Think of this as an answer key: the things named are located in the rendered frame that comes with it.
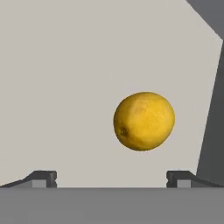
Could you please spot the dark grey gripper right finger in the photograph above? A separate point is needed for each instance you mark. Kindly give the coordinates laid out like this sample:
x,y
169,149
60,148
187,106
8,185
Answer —
x,y
182,176

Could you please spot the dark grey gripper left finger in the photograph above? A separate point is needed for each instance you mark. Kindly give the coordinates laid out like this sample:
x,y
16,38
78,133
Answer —
x,y
40,176

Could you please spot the yellow lemon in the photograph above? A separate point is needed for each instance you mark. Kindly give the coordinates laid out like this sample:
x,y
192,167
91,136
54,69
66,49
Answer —
x,y
144,121

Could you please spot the dark grey freezer wall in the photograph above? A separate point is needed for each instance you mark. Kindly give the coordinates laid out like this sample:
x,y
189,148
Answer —
x,y
212,122

